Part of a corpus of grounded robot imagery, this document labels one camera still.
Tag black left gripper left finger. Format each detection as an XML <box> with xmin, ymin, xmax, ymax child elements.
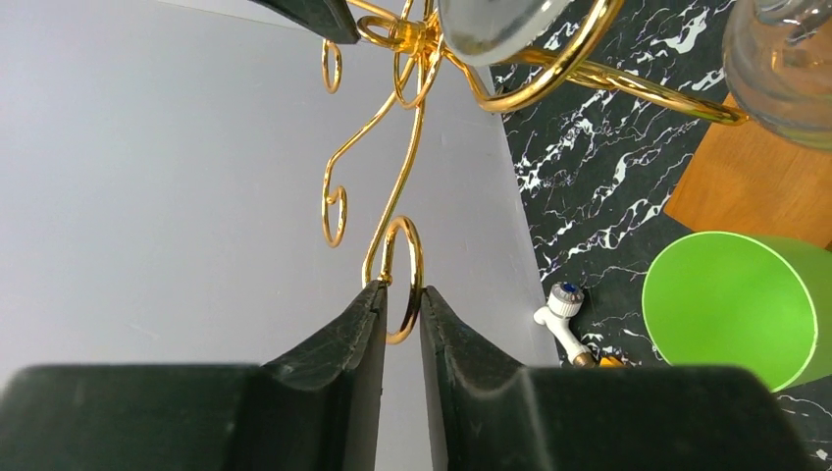
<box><xmin>1</xmin><ymin>282</ymin><xmax>388</xmax><ymax>470</ymax></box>

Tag yellow tape measure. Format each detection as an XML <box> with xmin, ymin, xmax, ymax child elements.
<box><xmin>598</xmin><ymin>356</ymin><xmax>625</xmax><ymax>368</ymax></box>

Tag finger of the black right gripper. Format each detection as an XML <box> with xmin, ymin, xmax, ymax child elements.
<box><xmin>253</xmin><ymin>0</ymin><xmax>360</xmax><ymax>44</ymax></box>

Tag white pipe fitting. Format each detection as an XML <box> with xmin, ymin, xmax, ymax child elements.
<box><xmin>533</xmin><ymin>282</ymin><xmax>597</xmax><ymax>367</ymax></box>

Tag clear wine glass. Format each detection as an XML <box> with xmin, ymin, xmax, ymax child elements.
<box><xmin>722</xmin><ymin>0</ymin><xmax>831</xmax><ymax>152</ymax></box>
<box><xmin>437</xmin><ymin>0</ymin><xmax>570</xmax><ymax>67</ymax></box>

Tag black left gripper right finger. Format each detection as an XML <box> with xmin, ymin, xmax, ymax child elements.
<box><xmin>420</xmin><ymin>287</ymin><xmax>813</xmax><ymax>470</ymax></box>

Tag green plastic wine glass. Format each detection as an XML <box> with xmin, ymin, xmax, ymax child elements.
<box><xmin>642</xmin><ymin>232</ymin><xmax>831</xmax><ymax>392</ymax></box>

